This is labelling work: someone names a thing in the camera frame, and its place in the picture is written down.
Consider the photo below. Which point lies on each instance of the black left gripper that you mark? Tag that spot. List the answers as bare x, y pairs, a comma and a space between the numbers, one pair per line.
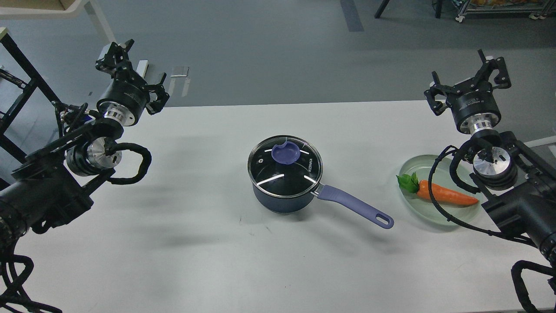
122, 100

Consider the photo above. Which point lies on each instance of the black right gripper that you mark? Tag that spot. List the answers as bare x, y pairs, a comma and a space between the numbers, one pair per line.
477, 105

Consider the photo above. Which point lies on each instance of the dark blue saucepan purple handle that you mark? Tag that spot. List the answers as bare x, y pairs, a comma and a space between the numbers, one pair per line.
327, 193

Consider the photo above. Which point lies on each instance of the glass pot lid purple knob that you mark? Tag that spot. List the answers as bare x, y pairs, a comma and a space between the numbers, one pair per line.
285, 166

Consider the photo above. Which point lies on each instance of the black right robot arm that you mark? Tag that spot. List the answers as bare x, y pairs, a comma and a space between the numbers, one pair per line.
518, 184

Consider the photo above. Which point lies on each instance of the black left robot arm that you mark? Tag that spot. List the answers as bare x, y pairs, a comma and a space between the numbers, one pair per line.
53, 185

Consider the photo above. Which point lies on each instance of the orange toy carrot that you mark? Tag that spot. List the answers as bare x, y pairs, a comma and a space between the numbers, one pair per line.
421, 188

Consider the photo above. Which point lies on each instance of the metal wheeled cart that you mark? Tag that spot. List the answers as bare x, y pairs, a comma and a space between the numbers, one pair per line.
535, 9

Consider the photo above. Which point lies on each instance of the clear glass plate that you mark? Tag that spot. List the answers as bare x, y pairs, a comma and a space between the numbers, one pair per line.
421, 165

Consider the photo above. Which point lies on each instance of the white table frame leg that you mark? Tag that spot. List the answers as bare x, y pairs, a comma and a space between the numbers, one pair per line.
58, 9

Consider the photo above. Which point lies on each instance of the black metal rack frame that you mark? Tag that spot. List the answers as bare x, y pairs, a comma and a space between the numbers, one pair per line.
27, 89

